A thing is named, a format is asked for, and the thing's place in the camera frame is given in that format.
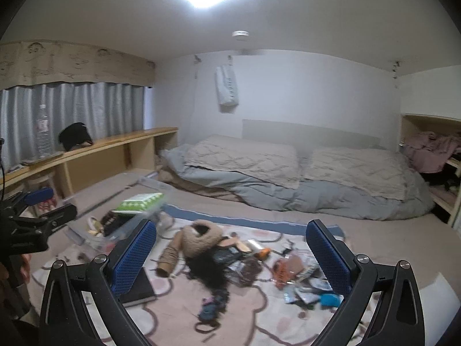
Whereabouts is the green dotted wipes pack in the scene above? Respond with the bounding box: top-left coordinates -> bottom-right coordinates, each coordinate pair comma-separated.
113,192 -> 164,215

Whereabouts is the blue crochet scrunchie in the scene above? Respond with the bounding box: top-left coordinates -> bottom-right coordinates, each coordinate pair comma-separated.
198,291 -> 229,323

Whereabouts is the black feather hair clip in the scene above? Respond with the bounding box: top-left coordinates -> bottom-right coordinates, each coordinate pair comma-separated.
185,251 -> 229,291

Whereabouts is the person left hand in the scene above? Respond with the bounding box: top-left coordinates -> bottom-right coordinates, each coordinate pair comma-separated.
14,254 -> 31,284

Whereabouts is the blue comb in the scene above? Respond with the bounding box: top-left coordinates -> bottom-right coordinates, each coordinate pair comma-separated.
320,293 -> 344,308

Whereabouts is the clear plastic storage bin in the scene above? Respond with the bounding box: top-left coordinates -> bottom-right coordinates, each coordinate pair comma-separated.
63,173 -> 174,258

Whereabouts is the white card box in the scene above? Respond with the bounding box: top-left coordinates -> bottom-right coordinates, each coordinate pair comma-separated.
420,272 -> 460,336

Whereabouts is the plastic water bottle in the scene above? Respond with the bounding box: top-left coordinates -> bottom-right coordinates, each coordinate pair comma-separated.
36,104 -> 52,159

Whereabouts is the clear thread spool orange cap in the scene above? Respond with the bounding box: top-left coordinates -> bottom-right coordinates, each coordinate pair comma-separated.
246,239 -> 271,261

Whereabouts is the grey duvet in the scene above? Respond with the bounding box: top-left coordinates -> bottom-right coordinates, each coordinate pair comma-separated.
159,144 -> 434,221

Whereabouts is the right beige pillow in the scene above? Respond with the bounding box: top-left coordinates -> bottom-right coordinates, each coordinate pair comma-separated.
303,148 -> 405,201

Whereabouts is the beige pillow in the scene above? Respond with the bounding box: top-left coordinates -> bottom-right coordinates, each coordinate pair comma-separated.
303,148 -> 405,201
184,135 -> 301,189

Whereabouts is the wooden side shelf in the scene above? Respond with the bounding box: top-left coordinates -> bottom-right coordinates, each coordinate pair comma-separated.
5,127 -> 178,198

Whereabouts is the black cap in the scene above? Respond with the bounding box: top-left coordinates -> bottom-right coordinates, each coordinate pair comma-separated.
58,122 -> 94,152

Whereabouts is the brown yarn cardboard spool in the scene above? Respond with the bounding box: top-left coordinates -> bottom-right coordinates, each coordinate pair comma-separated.
156,230 -> 183,277

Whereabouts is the pink patterned blanket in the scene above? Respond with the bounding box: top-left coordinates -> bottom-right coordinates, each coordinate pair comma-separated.
32,203 -> 383,346

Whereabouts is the black product box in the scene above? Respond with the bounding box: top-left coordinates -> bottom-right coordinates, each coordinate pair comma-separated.
212,247 -> 242,266

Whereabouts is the left beige pillow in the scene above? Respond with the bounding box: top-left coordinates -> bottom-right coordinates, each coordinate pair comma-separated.
184,135 -> 301,189

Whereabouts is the grey headboard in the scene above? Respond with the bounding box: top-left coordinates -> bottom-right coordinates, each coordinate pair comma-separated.
242,120 -> 381,152

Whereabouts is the grey curtain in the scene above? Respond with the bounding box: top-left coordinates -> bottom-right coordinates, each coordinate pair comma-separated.
1,83 -> 145,172

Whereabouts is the closet shelf with clothes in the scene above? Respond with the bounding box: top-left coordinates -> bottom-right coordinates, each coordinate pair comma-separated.
400,113 -> 460,227

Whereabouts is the beige fleece hat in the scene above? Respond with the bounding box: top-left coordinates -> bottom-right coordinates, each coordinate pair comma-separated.
181,219 -> 223,259

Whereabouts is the white smoke detector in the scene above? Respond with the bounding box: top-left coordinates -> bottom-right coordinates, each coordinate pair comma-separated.
232,30 -> 249,40

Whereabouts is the orange cord in bag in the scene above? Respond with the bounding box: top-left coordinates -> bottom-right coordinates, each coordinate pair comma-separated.
271,257 -> 306,289

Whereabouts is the brown cord in bag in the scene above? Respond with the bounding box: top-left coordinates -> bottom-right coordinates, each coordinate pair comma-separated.
230,258 -> 264,287

